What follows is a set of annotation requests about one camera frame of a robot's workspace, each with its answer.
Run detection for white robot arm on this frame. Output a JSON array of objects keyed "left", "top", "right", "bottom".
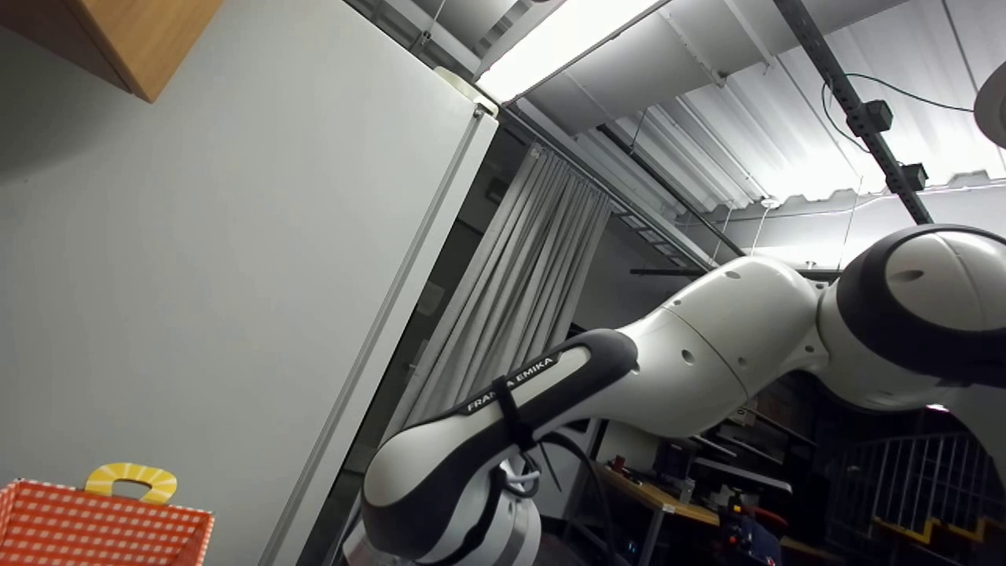
[{"left": 363, "top": 222, "right": 1006, "bottom": 566}]

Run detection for grey curtain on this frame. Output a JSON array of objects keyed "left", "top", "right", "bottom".
[{"left": 389, "top": 145, "right": 609, "bottom": 429}]

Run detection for white door panel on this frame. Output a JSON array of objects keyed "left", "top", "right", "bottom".
[{"left": 259, "top": 101, "right": 498, "bottom": 566}]

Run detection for black ceiling pole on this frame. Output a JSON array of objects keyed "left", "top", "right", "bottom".
[{"left": 772, "top": 0, "right": 931, "bottom": 222}]

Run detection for wooden upper cabinet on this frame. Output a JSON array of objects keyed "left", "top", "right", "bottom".
[{"left": 0, "top": 0, "right": 222, "bottom": 103}]

